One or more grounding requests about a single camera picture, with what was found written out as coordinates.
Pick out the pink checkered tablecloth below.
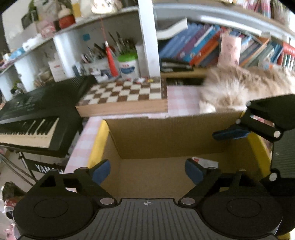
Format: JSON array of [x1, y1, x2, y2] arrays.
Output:
[[65, 85, 201, 173]]

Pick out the white green lid jar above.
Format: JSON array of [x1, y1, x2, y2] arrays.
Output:
[[117, 52, 140, 80]]

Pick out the black electronic keyboard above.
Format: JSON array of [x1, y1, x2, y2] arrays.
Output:
[[1, 76, 96, 157]]

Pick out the white bookshelf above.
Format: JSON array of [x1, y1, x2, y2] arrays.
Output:
[[1, 1, 294, 100]]

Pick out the fluffy orange white cat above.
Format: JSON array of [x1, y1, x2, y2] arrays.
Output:
[[199, 66, 294, 114]]

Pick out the pink cartoon cup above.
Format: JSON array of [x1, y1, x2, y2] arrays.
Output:
[[218, 33, 242, 66]]

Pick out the wooden chessboard box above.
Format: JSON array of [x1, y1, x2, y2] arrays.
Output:
[[76, 78, 168, 117]]

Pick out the yellow cardboard box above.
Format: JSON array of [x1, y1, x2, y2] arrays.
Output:
[[88, 112, 270, 200]]

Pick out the red tassel ornament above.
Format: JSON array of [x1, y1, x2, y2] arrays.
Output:
[[105, 40, 119, 77]]

